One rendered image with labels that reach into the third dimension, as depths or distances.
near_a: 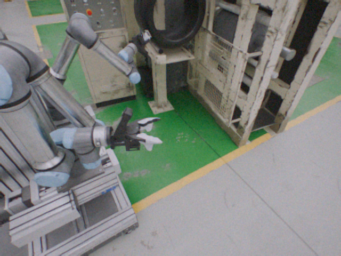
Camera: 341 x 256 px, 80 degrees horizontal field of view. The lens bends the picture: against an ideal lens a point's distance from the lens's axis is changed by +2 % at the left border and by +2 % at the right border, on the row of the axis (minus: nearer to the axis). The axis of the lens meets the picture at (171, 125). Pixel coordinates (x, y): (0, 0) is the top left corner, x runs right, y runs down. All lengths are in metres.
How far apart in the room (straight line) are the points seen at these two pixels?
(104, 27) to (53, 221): 1.85
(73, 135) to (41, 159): 0.16
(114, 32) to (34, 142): 1.75
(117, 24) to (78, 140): 1.79
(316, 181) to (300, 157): 0.27
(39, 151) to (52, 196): 0.41
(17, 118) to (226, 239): 1.46
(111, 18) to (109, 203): 1.76
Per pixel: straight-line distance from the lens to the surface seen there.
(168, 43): 1.79
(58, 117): 1.48
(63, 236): 1.60
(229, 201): 1.83
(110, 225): 1.50
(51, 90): 0.83
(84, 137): 0.77
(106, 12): 2.38
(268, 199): 1.95
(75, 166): 1.09
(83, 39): 1.28
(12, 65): 0.71
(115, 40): 2.40
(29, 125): 0.78
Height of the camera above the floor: 1.58
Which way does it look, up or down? 42 degrees down
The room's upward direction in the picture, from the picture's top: straight up
